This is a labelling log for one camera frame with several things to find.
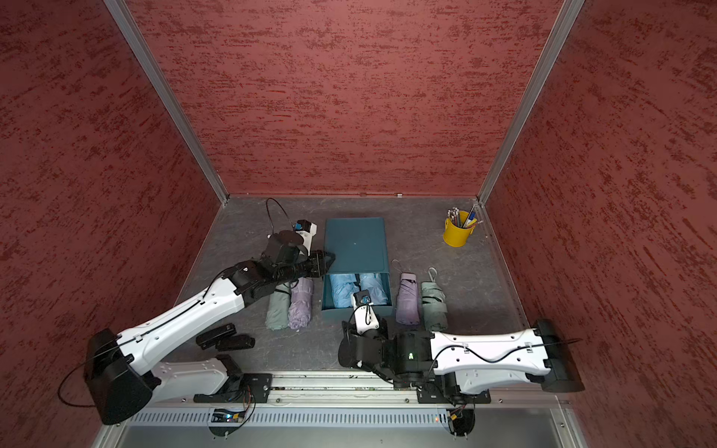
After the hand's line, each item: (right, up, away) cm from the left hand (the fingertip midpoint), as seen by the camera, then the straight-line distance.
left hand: (328, 264), depth 77 cm
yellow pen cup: (+44, +7, +24) cm, 51 cm away
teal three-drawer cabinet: (+7, +5, +3) cm, 9 cm away
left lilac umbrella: (-10, -14, +8) cm, 19 cm away
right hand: (+7, -16, -7) cm, 19 cm away
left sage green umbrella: (-17, -14, +10) cm, 24 cm away
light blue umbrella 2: (+13, -5, -2) cm, 14 cm away
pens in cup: (+46, +13, +23) cm, 54 cm away
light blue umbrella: (+5, -6, -5) cm, 9 cm away
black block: (-29, -24, +5) cm, 38 cm away
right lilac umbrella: (+24, -16, +8) cm, 30 cm away
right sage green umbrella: (+32, -16, +9) cm, 37 cm away
